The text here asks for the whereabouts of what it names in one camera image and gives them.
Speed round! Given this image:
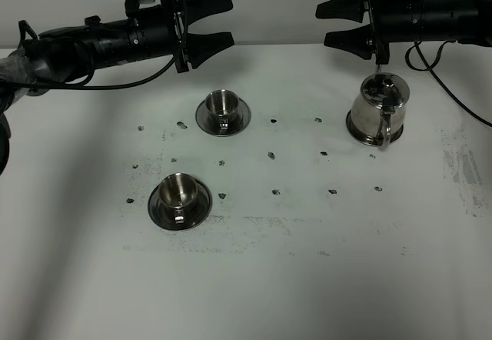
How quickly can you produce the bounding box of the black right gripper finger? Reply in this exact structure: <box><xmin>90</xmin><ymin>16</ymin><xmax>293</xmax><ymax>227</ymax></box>
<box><xmin>324</xmin><ymin>25</ymin><xmax>373</xmax><ymax>60</ymax></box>
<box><xmin>315</xmin><ymin>0</ymin><xmax>366</xmax><ymax>23</ymax></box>

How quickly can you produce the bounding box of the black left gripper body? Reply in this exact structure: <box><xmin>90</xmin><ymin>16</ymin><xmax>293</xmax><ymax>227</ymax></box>
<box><xmin>160</xmin><ymin>0</ymin><xmax>189</xmax><ymax>73</ymax></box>

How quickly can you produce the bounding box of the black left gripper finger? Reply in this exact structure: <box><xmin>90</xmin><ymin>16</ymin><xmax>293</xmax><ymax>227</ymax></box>
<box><xmin>185</xmin><ymin>32</ymin><xmax>234</xmax><ymax>68</ymax></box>
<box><xmin>179</xmin><ymin>0</ymin><xmax>233</xmax><ymax>22</ymax></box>

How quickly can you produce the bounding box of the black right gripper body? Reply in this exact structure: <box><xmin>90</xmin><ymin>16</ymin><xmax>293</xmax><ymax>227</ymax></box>
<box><xmin>367</xmin><ymin>0</ymin><xmax>422</xmax><ymax>65</ymax></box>

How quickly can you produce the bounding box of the stainless steel teapot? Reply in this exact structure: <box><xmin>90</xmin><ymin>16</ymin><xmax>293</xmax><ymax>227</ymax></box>
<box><xmin>350</xmin><ymin>65</ymin><xmax>410</xmax><ymax>150</ymax></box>

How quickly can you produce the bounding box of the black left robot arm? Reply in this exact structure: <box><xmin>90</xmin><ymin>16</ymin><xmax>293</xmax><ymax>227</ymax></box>
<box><xmin>1</xmin><ymin>0</ymin><xmax>234</xmax><ymax>112</ymax></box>

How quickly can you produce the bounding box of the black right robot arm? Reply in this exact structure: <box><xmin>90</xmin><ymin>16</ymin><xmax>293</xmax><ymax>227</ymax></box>
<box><xmin>315</xmin><ymin>0</ymin><xmax>491</xmax><ymax>65</ymax></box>

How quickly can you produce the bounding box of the far stainless steel teacup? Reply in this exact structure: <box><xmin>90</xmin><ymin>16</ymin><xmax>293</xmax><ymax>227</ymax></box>
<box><xmin>204</xmin><ymin>89</ymin><xmax>239</xmax><ymax>132</ymax></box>

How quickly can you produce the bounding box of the stainless steel teacup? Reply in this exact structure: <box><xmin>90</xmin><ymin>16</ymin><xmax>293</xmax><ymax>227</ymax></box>
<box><xmin>204</xmin><ymin>89</ymin><xmax>239</xmax><ymax>132</ymax></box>
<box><xmin>158</xmin><ymin>172</ymin><xmax>198</xmax><ymax>227</ymax></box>

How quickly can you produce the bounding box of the far stainless steel saucer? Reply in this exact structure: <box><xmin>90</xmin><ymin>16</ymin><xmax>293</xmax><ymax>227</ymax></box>
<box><xmin>195</xmin><ymin>98</ymin><xmax>251</xmax><ymax>137</ymax></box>

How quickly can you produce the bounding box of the stainless steel saucer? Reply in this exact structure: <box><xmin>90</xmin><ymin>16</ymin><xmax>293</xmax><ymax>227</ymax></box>
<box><xmin>195</xmin><ymin>98</ymin><xmax>251</xmax><ymax>137</ymax></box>
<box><xmin>148</xmin><ymin>179</ymin><xmax>212</xmax><ymax>231</ymax></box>

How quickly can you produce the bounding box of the steel saucer under teapot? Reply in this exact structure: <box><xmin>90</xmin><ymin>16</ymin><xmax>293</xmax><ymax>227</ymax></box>
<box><xmin>345</xmin><ymin>111</ymin><xmax>404</xmax><ymax>148</ymax></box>

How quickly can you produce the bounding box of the near stainless steel teacup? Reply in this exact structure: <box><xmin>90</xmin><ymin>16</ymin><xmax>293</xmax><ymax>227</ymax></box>
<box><xmin>158</xmin><ymin>172</ymin><xmax>198</xmax><ymax>227</ymax></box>

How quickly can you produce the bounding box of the near stainless steel saucer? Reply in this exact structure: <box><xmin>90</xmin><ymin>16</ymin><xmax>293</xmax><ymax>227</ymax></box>
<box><xmin>148</xmin><ymin>179</ymin><xmax>212</xmax><ymax>231</ymax></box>

